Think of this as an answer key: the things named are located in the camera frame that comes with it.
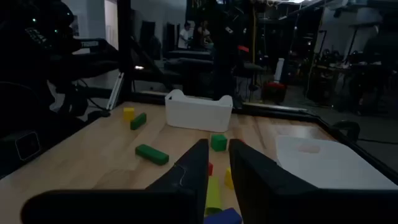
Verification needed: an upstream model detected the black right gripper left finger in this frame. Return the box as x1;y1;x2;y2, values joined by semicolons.
20;138;210;224

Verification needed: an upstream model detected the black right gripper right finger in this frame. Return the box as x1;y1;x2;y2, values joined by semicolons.
228;138;398;224

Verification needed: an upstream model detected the yellow cylinder block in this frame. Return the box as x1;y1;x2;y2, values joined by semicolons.
204;175;223;217

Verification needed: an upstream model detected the yellow cube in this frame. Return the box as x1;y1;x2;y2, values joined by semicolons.
123;107;136;122
224;167;235;190

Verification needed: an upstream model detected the green long block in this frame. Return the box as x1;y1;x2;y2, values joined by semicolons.
134;144;170;166
129;112;147;131

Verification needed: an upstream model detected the green cube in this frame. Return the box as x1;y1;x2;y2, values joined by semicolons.
210;134;228;152

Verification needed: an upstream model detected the blue long block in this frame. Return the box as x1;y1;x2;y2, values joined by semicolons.
203;207;243;224

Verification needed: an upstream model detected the white plastic bin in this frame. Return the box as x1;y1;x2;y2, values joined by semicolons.
275;135;398;190
164;89;234;134

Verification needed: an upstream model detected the red black machine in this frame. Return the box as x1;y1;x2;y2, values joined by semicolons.
261;81;289;105

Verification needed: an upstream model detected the black table clamp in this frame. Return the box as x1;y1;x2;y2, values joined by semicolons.
332;120;361;142

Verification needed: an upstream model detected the silver aluminium bar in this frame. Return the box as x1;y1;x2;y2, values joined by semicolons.
106;72;125;110

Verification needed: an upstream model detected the white upright container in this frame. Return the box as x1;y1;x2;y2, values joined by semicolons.
273;58;285;83

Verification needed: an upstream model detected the person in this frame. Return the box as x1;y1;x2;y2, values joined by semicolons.
178;21;191;50
195;20;214;47

